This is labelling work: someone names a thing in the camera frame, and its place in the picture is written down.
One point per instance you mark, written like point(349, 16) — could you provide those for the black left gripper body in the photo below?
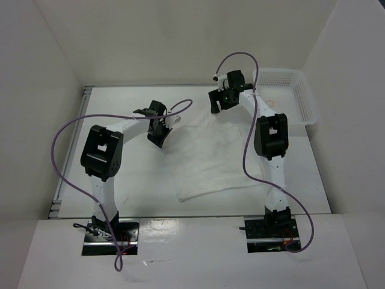
point(157, 136)

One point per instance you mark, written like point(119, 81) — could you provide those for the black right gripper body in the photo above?
point(224, 99)

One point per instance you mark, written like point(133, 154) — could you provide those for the white pleated skirt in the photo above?
point(205, 156)

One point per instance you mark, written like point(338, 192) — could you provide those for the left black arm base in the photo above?
point(100, 243)

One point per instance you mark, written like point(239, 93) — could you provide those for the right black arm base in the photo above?
point(263, 238)

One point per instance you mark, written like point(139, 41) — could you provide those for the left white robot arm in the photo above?
point(102, 157)

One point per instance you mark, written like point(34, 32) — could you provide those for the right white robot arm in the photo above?
point(270, 142)

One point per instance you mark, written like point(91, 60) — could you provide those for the orange rubber band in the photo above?
point(270, 103)

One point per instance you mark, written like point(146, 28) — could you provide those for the white perforated plastic basket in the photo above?
point(290, 92)

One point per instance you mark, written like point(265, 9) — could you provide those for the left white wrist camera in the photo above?
point(170, 121)

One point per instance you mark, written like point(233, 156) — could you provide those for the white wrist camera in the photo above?
point(222, 81)
point(170, 121)

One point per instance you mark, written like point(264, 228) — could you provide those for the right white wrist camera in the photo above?
point(222, 81)

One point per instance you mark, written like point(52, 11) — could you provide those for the aluminium table edge rail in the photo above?
point(74, 129)

